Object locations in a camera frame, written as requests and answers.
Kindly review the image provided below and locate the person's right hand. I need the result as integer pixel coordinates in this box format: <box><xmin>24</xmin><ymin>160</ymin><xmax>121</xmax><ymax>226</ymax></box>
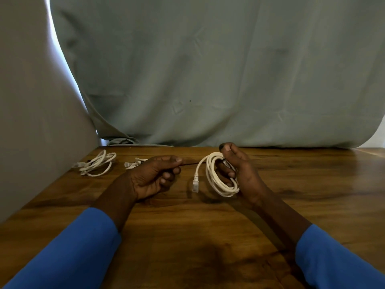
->
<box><xmin>215</xmin><ymin>142</ymin><xmax>267</xmax><ymax>206</ymax></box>

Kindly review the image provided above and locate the person's left forearm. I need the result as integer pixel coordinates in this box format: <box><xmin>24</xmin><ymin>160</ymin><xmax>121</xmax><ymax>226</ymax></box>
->
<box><xmin>2</xmin><ymin>173</ymin><xmax>139</xmax><ymax>289</ymax></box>

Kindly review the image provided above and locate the person's left hand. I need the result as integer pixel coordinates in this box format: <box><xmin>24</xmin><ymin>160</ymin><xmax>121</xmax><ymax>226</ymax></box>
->
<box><xmin>129</xmin><ymin>155</ymin><xmax>183</xmax><ymax>203</ymax></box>

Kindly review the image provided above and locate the person's right forearm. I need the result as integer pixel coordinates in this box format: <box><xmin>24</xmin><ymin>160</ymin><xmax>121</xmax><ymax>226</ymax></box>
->
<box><xmin>241</xmin><ymin>184</ymin><xmax>385</xmax><ymax>289</ymax></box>

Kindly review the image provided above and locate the white network cable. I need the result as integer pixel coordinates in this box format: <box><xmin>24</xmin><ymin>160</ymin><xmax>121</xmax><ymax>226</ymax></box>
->
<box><xmin>191</xmin><ymin>152</ymin><xmax>240</xmax><ymax>198</ymax></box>
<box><xmin>72</xmin><ymin>150</ymin><xmax>117</xmax><ymax>177</ymax></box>
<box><xmin>124</xmin><ymin>158</ymin><xmax>149</xmax><ymax>170</ymax></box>

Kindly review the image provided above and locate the grey-green curtain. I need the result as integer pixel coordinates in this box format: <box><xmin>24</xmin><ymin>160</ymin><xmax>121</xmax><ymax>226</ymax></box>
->
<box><xmin>50</xmin><ymin>0</ymin><xmax>385</xmax><ymax>149</ymax></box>

